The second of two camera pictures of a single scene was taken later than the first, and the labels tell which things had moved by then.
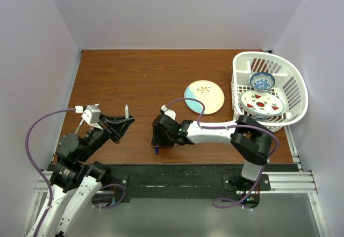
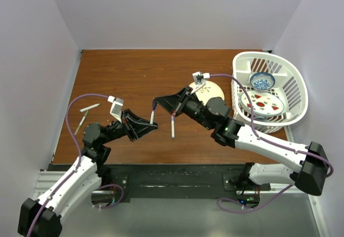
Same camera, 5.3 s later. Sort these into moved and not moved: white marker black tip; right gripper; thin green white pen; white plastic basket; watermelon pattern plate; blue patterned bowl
Moved: white marker black tip; right gripper
Not moved: white plastic basket; blue patterned bowl; watermelon pattern plate; thin green white pen
